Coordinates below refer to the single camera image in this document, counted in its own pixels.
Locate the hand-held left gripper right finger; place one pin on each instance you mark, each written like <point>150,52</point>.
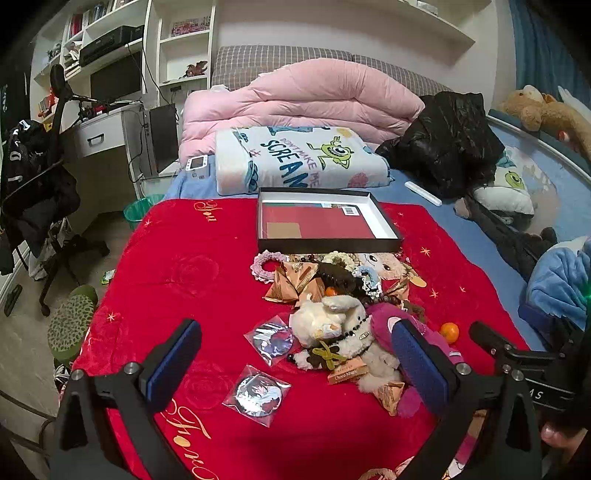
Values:
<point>418,364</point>

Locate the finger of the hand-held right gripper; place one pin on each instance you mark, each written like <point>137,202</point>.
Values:
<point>494,344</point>

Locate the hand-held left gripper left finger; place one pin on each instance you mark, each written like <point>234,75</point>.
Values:
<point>174,364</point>

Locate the magenta plush toy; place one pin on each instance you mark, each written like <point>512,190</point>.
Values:
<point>388,316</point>

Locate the cream and black scrunchie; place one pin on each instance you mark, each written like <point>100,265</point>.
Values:
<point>339,258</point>

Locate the shallow black box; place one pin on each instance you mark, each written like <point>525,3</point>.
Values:
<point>323,221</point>

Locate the person's right hand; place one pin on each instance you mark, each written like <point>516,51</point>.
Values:
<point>561,436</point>

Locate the brown chocolate packet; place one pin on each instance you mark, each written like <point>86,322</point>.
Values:
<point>348,373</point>

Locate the round badge in sleeve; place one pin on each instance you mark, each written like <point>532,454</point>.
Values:
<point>256,394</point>
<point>272,341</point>

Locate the black and white scrunchie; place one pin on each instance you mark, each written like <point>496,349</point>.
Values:
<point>371,290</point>

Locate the olive ribbon bow charm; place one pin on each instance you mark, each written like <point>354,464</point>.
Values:
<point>330,355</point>

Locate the blue fleece blanket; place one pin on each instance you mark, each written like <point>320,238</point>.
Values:
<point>554,277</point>

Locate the dark cloth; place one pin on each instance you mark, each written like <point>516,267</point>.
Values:
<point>508,240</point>

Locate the light blue scrunchie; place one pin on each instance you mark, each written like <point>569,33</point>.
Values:
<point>367,272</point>

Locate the red printed blanket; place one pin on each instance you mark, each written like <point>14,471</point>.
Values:
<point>184,258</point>

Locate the white plush toy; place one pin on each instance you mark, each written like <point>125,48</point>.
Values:
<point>318,323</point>

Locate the small green packet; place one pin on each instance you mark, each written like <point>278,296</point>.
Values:
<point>108,276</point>

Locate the dark brown fluffy hair claw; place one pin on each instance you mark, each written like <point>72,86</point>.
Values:
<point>339,274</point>

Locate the pink scrunchie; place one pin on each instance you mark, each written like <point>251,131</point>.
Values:
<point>255,265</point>

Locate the blue bed sheet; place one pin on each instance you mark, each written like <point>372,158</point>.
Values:
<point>443,213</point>

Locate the cartoon printed pillow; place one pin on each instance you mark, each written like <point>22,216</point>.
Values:
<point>508,194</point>

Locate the green waste basket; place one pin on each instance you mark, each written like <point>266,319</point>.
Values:
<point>138,212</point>

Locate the white stick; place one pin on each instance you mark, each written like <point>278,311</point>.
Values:
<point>422,193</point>

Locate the small white device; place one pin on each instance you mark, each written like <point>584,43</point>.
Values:
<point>197,164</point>

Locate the black puffer jacket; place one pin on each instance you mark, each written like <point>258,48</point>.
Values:
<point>448,138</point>

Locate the black garment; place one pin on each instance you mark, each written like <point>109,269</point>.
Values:
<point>37,184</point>

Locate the black computer tower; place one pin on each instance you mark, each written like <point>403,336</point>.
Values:
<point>164,134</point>

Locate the brown teddy bear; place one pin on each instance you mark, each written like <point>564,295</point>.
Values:
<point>540,113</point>

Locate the white cartoon printed blanket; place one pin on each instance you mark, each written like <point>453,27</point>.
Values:
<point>286,157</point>

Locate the white desk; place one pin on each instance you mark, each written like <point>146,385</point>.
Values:
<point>106,134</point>

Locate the pink quilt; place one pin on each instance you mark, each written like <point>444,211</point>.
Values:
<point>300,101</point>

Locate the black monitor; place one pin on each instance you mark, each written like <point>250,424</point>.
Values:
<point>115,81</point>

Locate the brown dinosaur toy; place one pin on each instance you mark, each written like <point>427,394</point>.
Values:
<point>196,69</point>

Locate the black office chair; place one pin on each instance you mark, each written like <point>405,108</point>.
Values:
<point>57,87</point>

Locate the blue curtain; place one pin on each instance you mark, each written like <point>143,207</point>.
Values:
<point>545,46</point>

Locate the grey checked headboard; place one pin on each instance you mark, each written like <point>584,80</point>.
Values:
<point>240,60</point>

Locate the black printer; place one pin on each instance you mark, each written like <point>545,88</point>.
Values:
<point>111,44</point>

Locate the white bookshelf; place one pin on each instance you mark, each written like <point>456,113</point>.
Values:
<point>152,27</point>

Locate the colourful picture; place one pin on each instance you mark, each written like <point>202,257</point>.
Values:
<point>191,26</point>

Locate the row of books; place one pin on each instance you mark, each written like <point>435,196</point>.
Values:
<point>92,14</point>

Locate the white wall shelf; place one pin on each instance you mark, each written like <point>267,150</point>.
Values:
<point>415,27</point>

